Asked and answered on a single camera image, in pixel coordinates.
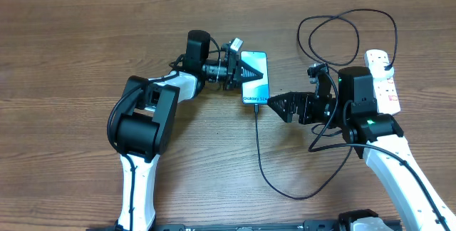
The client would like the black USB charging cable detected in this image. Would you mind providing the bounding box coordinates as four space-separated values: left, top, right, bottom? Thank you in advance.
253 9 398 200

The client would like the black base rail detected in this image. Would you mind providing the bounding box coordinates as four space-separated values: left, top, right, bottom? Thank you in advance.
85 208 402 231

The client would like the white power strip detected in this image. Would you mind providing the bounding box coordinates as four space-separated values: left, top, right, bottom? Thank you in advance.
364 49 400 115

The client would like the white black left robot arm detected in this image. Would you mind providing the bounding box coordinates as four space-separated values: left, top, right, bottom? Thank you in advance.
107 30 269 230

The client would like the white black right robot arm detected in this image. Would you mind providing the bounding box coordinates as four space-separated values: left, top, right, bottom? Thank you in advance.
267 65 455 230

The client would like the Samsung Galaxy smartphone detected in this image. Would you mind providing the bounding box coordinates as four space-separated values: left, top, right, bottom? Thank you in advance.
240 51 269 105

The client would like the white charger plug adapter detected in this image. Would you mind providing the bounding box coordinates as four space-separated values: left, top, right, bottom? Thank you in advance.
368 62 395 80

